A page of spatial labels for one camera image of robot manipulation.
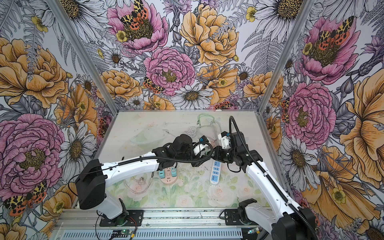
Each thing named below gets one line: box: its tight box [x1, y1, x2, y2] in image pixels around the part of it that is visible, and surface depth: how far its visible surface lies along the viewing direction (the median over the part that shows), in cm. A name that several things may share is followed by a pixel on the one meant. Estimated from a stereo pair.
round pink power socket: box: [160, 167, 179, 185], surface depth 87 cm
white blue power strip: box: [210, 160, 222, 185], surface depth 89 cm
